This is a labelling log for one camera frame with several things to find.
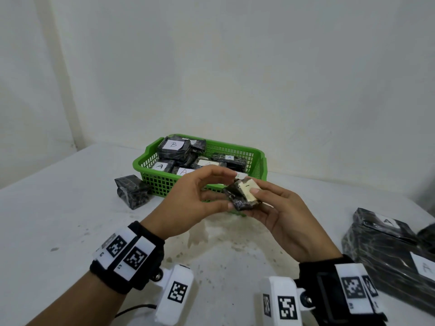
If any black packet labelled B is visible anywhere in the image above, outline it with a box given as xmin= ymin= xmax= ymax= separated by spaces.
xmin=157 ymin=134 xmax=192 ymax=163

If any black left camera cable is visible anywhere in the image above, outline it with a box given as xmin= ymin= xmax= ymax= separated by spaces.
xmin=114 ymin=303 xmax=158 ymax=319

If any black wristband with markers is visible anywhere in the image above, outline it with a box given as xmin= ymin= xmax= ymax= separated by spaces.
xmin=294 ymin=254 xmax=388 ymax=326
xmin=89 ymin=221 xmax=166 ymax=295

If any small black packet with label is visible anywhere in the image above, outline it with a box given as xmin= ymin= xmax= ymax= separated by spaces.
xmin=223 ymin=177 xmax=263 ymax=211

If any black left wristband with markers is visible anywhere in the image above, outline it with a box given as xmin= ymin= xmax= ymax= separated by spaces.
xmin=89 ymin=221 xmax=166 ymax=295

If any person's right hand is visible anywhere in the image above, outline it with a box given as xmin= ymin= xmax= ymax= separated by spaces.
xmin=242 ymin=177 xmax=343 ymax=264

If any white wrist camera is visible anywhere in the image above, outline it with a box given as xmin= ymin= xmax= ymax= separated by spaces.
xmin=260 ymin=276 xmax=315 ymax=326
xmin=153 ymin=264 xmax=194 ymax=326

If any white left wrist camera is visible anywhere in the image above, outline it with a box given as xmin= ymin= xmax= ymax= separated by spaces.
xmin=153 ymin=264 xmax=194 ymax=326

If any person's left hand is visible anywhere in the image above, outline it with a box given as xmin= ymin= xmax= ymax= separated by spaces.
xmin=141 ymin=164 xmax=238 ymax=241

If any black right wristband with markers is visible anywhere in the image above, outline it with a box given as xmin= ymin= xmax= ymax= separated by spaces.
xmin=294 ymin=254 xmax=388 ymax=326

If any long black packet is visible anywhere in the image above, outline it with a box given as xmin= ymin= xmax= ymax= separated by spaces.
xmin=210 ymin=153 xmax=248 ymax=173

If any long black box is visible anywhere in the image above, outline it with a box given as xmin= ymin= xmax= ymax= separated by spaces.
xmin=341 ymin=223 xmax=435 ymax=308

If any green plastic mesh basket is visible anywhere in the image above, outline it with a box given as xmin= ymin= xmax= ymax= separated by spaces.
xmin=132 ymin=134 xmax=268 ymax=217

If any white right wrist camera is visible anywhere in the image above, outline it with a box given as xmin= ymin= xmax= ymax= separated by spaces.
xmin=260 ymin=276 xmax=315 ymax=326

